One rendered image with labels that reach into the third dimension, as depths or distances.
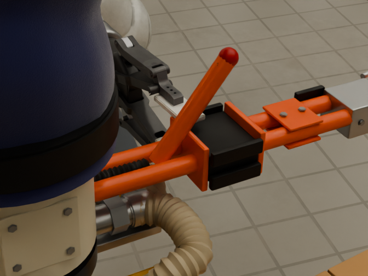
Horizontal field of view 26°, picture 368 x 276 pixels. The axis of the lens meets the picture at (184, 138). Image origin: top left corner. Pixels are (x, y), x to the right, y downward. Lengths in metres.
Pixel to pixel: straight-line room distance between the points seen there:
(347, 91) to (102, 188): 0.37
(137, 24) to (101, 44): 0.93
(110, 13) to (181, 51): 1.99
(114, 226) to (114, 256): 1.60
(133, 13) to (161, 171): 0.82
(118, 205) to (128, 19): 0.79
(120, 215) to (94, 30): 0.27
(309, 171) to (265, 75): 0.68
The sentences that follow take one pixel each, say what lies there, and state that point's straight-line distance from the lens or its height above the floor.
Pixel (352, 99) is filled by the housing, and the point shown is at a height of 1.18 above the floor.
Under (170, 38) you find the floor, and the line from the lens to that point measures 3.71.
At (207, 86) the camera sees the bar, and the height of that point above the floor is 1.26.
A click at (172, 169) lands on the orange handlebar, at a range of 0.90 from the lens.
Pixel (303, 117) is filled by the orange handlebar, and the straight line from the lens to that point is 0.99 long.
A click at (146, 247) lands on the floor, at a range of 2.54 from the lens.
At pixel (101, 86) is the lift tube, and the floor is 1.34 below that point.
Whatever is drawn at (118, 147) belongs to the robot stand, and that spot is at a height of 0.75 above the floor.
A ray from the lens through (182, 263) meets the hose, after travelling 0.87.
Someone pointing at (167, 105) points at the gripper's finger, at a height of 1.21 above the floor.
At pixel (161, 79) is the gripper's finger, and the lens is 0.97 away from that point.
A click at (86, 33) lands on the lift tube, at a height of 1.40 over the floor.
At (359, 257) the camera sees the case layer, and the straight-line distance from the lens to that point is 1.76.
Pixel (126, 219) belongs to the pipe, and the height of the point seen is 1.12.
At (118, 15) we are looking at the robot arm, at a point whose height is 1.01.
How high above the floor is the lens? 1.72
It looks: 35 degrees down
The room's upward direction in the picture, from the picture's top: straight up
